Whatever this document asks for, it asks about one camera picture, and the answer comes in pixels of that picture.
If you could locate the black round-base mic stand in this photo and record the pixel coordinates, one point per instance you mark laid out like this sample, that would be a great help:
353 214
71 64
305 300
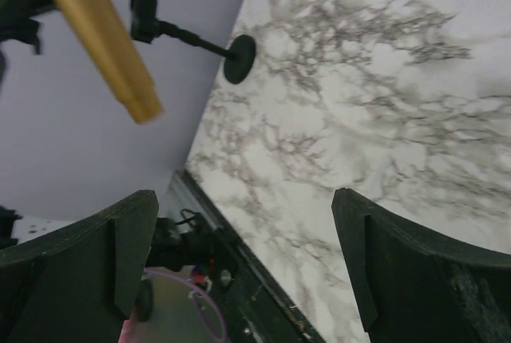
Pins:
145 27

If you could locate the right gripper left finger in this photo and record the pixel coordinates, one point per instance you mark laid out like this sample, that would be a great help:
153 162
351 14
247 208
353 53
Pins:
78 283

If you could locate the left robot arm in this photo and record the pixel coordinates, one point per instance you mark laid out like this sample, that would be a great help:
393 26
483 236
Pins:
176 244

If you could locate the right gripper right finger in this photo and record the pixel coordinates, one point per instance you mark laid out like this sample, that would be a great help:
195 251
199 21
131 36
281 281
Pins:
413 284

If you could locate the gold microphone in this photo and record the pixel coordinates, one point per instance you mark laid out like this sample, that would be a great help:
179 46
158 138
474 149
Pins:
100 29

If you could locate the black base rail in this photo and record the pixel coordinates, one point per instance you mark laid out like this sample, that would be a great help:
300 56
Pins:
252 305

